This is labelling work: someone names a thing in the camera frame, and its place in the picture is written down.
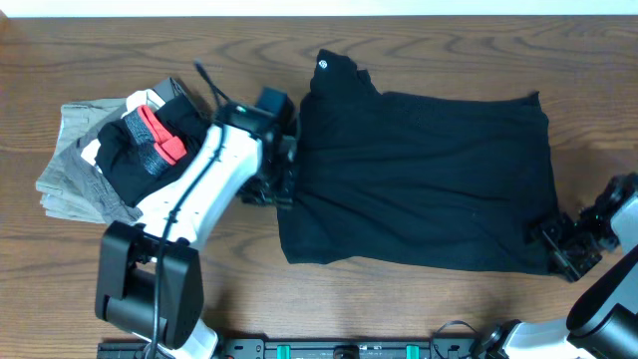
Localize black t-shirt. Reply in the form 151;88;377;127
277;50;557;275

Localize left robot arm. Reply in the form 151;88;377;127
95;88;300;359

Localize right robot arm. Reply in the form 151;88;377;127
470;173;637;359

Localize red grey folded garment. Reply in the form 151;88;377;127
124;105;187;177

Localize black folded garment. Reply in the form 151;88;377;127
94;94;213;208

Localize grey folded shorts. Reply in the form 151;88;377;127
67;103;142;223

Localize beige folded trousers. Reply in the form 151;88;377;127
35;98;126;223

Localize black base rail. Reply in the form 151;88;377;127
97;338;479;359

